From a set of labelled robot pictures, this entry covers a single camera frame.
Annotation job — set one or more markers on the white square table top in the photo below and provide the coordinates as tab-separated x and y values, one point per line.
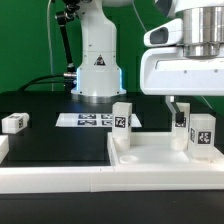
153	148

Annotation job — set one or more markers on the white U-shaped fence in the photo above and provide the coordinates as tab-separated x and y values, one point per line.
111	178

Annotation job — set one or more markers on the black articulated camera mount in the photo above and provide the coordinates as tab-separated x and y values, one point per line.
62	18

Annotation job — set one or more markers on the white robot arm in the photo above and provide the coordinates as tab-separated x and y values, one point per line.
185	56

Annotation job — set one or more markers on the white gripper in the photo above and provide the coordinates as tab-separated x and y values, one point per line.
165	71

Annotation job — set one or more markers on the white sheet with tags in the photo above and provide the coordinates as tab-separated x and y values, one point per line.
84	120

